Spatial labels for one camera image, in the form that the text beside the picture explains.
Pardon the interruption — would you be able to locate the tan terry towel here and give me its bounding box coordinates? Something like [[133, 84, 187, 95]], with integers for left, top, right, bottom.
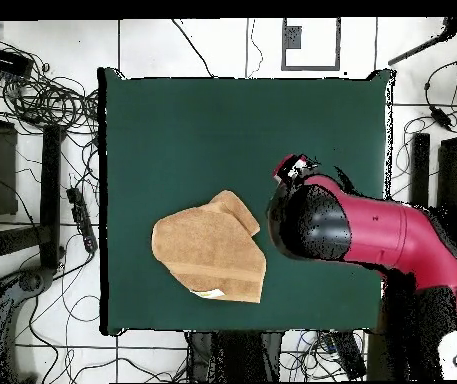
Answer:
[[150, 189, 268, 304]]

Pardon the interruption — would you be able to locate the black flat device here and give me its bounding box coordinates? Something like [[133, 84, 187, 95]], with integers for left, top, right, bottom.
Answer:
[[329, 331, 368, 381]]

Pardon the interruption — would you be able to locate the dark green table cloth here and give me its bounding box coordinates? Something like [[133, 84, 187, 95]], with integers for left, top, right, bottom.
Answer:
[[98, 67, 395, 336]]

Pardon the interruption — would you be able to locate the small grey square plate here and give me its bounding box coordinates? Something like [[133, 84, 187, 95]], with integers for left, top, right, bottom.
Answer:
[[283, 25, 304, 50]]

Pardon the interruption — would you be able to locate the black upright bar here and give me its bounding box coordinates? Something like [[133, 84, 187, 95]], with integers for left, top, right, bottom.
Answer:
[[409, 132, 431, 207]]

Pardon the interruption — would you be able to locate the black inline power brick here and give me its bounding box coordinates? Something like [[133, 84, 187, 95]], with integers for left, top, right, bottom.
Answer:
[[429, 105, 453, 131]]

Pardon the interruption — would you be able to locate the black tripod leg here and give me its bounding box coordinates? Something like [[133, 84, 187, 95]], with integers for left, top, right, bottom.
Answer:
[[387, 16, 457, 67]]

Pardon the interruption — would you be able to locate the long black power strip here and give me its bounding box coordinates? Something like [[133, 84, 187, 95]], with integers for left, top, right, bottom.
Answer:
[[65, 186, 99, 254]]

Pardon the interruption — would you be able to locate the grey curved stand base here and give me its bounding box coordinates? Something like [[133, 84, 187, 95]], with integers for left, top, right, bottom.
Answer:
[[0, 265, 57, 383]]

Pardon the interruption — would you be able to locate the black rectangular box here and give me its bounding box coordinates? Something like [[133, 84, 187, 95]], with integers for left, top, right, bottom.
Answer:
[[0, 43, 35, 79]]

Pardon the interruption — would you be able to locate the grey square floor frame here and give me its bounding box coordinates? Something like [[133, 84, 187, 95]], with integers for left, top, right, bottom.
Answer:
[[280, 17, 342, 72]]

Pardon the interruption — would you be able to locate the long black cable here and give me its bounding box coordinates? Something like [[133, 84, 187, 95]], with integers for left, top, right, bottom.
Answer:
[[170, 18, 216, 79]]

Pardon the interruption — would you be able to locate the black robot pedestal stand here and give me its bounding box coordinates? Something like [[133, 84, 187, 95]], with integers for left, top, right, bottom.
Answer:
[[186, 330, 285, 383]]

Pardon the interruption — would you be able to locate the black metal frame stand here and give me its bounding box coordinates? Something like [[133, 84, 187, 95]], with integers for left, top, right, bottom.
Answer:
[[0, 90, 67, 273]]

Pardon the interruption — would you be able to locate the tangle of black cables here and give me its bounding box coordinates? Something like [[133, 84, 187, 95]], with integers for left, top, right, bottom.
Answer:
[[0, 29, 101, 139]]

